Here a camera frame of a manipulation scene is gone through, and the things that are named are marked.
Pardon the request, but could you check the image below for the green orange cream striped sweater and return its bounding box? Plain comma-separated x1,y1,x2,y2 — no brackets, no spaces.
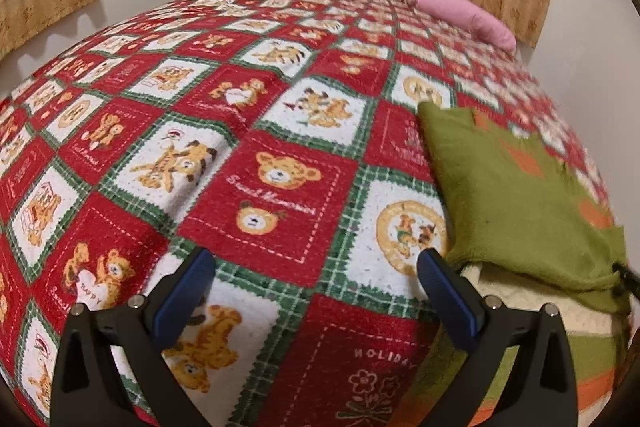
390,102,639,426

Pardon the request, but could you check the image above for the red teddy bear bedspread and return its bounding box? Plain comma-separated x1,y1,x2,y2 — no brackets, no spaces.
1,0,611,426

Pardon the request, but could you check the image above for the pink pillow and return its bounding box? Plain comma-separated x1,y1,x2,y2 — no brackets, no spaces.
411,0,516,54

